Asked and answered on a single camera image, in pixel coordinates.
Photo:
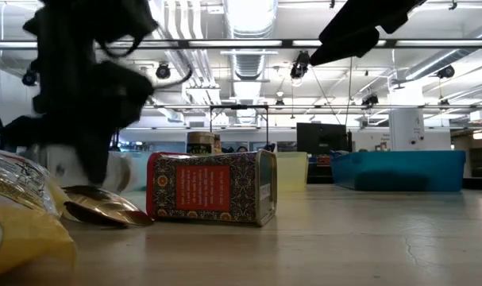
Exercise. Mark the tan lid spice jar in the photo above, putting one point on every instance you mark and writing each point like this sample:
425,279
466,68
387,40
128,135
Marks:
201,140

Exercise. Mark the yellow translucent plastic bin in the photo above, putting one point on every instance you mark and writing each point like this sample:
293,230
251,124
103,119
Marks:
292,171

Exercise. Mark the yellow ramen packet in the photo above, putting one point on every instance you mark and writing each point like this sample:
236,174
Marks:
22,234

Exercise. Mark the blue plastic bin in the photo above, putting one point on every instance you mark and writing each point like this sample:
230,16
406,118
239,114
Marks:
399,171

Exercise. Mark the red patterned paprika tin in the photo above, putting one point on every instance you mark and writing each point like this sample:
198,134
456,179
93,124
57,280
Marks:
203,186

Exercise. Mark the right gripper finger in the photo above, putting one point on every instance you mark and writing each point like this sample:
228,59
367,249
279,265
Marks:
352,47

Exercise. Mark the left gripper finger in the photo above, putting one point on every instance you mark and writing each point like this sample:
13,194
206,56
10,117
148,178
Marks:
30,133
97,155

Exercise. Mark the black horizontal beam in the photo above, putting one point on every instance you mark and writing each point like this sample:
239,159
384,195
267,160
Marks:
443,43

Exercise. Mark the black metal workstation frame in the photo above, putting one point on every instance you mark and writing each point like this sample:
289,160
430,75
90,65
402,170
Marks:
240,107

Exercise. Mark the person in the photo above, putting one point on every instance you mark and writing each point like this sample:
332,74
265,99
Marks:
240,149

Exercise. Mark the black ceiling spotlight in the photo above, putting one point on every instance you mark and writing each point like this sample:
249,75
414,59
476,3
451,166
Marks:
163,71
369,100
299,69
446,71
27,78

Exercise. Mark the black computer monitor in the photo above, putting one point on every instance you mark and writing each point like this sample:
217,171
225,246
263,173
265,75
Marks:
322,139

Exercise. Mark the white round column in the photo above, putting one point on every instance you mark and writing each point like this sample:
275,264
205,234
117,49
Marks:
407,127

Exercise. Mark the teal translucent plastic bin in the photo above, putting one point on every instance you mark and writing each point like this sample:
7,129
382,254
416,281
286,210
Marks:
141,171

